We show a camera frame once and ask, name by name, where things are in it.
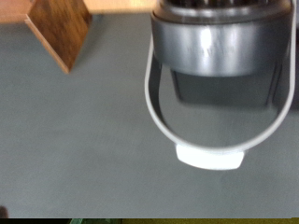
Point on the black Keurig coffee machine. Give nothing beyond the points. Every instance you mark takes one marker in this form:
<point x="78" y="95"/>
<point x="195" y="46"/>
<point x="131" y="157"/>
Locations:
<point x="218" y="46"/>

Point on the brown wooden block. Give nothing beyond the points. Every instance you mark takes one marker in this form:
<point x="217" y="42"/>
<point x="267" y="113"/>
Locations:
<point x="62" y="31"/>

